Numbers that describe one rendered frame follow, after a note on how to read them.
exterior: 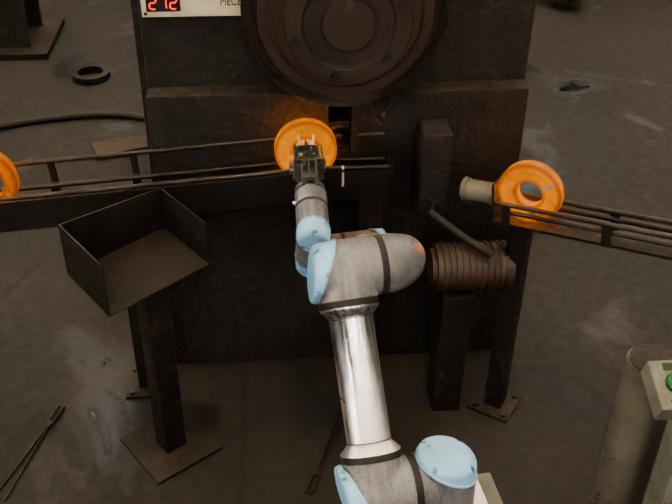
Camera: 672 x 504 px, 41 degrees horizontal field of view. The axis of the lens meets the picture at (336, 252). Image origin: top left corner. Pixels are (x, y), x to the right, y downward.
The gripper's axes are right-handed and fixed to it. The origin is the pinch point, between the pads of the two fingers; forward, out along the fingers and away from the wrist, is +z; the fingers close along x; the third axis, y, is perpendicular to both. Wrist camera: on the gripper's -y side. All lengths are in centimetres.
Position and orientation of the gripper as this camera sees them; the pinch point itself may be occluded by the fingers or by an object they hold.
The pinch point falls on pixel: (305, 141)
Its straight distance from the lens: 227.5
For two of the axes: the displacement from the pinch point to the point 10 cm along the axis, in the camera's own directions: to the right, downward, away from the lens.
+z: -0.8, -7.6, 6.4
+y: 0.2, -6.5, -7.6
